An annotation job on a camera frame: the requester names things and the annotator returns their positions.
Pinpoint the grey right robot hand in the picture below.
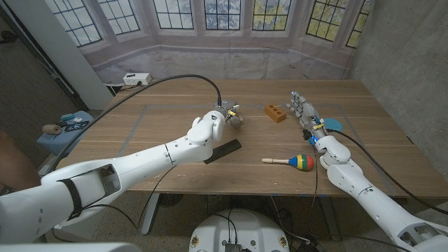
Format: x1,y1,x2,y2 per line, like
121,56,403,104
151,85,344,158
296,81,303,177
286,91,328,137

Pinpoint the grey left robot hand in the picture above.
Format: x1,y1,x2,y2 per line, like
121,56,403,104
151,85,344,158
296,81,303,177
213,99,244,127

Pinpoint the orange wooden block with holes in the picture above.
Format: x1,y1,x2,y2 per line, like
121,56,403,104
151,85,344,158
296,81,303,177
263,103,288,124

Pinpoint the teal round disc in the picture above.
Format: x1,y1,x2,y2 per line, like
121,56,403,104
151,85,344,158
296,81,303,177
321,117,345,133

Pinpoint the black rectangular bar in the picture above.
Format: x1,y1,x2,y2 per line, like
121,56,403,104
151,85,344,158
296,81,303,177
202,138,243,165

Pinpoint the printed window backdrop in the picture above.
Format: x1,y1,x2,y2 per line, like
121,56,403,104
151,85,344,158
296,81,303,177
43,0,374,85

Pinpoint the colourful wooden maraca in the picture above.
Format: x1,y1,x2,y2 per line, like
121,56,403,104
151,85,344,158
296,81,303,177
260,153,315,172

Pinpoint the white power strip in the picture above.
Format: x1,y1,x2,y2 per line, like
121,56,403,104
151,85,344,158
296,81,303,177
122,72,153,87

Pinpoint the grey table leg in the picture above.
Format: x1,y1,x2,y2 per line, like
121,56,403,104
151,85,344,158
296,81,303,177
318,196,342,242

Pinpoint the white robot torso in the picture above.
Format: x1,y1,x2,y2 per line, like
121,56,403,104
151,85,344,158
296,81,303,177
188,209,291,252

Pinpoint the white table leg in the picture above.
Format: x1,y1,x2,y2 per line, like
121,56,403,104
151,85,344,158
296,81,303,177
141,192,161,236

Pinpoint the blue stool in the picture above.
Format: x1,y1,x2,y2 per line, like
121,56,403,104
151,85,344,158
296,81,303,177
36,110,97,157

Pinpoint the white pillar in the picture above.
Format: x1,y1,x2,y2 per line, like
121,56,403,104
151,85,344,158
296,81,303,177
5,0,115,111

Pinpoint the person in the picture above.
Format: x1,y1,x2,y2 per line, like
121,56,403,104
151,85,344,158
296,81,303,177
0,129,42,197

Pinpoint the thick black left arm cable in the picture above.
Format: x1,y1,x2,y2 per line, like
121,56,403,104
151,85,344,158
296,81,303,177
44,73,223,176

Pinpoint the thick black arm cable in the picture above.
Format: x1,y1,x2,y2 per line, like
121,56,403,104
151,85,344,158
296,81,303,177
326,128,448,216
44,73,223,176

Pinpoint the thin dark right arm cable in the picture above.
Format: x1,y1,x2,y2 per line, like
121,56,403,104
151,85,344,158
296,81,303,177
309,139,320,211

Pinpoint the black power strip cord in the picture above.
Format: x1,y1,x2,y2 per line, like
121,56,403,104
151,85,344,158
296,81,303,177
104,80,144,95

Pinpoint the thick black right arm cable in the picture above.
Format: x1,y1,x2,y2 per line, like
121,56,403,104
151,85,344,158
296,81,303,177
326,128,448,216

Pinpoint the grey perforated wall panel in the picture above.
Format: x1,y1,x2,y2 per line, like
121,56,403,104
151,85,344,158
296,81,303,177
344,0,448,176

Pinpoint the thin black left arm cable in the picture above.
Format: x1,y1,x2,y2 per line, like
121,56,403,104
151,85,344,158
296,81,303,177
82,164,179,230

